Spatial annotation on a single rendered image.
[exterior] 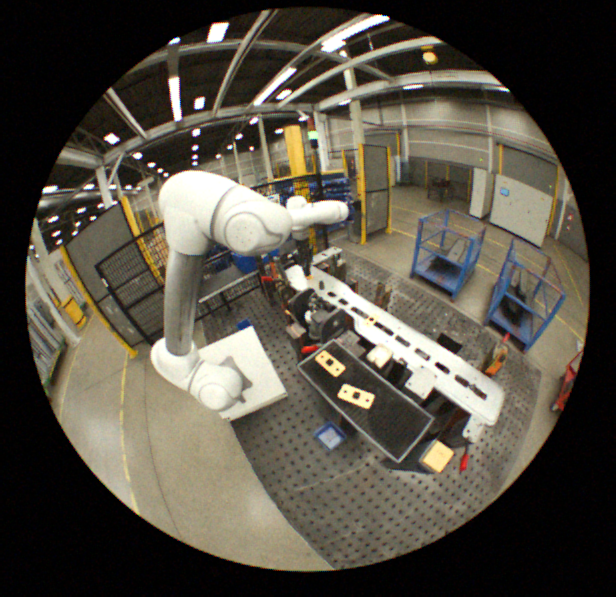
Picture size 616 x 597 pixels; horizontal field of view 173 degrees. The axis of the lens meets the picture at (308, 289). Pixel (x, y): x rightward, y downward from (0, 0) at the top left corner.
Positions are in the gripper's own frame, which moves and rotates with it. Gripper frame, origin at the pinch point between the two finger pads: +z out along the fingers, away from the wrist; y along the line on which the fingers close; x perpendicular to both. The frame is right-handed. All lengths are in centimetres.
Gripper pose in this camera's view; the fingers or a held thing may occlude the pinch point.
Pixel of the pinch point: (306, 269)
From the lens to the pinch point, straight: 106.7
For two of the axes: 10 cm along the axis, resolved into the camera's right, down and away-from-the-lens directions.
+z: 1.3, 7.8, 6.1
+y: 7.9, -4.5, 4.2
